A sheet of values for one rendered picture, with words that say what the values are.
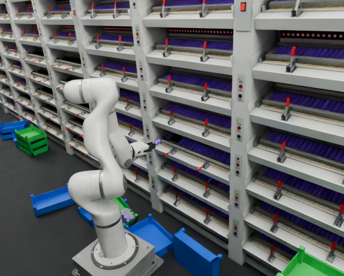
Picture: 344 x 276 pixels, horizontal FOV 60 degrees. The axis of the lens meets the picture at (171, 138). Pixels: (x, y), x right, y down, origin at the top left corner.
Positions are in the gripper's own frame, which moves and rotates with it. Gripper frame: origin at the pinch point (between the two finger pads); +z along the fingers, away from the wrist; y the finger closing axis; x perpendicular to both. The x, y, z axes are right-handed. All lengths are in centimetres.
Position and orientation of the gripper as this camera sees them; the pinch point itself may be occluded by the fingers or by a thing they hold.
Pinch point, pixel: (151, 145)
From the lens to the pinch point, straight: 176.2
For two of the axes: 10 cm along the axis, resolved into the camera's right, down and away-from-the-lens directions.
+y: -6.9, -2.7, 6.7
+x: -0.5, 9.5, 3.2
